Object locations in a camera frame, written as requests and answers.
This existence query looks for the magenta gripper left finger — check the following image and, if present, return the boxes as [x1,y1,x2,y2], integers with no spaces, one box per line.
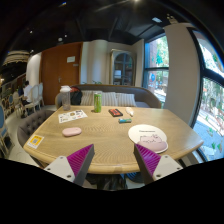
[45,144,95,186]

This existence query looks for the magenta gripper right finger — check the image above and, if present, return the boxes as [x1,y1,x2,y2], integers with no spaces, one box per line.
[134,144,182,185]

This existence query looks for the round white pink mouse pad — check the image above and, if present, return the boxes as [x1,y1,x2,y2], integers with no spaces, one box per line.
[128,124,168,153]

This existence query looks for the yellow QR code sticker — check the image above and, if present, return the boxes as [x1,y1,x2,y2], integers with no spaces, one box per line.
[27,135,44,149]

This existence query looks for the white printed paper sheet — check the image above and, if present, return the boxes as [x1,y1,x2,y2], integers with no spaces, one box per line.
[58,110,87,123]

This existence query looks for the small teal pack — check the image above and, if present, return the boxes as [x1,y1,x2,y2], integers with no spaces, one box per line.
[119,119,132,123]

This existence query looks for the grey tufted chair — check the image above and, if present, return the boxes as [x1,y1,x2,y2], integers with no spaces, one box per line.
[17,110,53,146]

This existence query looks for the white wrapped item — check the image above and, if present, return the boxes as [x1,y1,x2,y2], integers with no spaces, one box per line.
[125,107,134,117]

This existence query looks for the grey curved sofa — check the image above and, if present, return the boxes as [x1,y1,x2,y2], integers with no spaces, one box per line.
[54,83,163,110]

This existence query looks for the black backpack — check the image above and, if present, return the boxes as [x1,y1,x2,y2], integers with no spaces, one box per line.
[70,87,82,105]

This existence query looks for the green drink can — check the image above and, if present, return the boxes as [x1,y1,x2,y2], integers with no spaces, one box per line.
[94,93,102,113]

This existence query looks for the striped cushion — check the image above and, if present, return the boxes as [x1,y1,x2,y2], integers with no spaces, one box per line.
[81,90,136,107]

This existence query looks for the clear water bottle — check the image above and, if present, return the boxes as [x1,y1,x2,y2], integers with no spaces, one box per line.
[60,86,71,111]

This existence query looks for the white chair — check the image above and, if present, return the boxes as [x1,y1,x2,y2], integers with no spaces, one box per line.
[25,83,44,112]

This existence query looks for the seated person white shirt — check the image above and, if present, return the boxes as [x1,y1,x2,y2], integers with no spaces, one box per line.
[22,81,32,106]

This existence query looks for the orange wooden door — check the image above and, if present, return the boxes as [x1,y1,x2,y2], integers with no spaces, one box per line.
[40,42,82,105]

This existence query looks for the arched glass cabinet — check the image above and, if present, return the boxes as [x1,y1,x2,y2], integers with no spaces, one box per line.
[110,49,135,86]

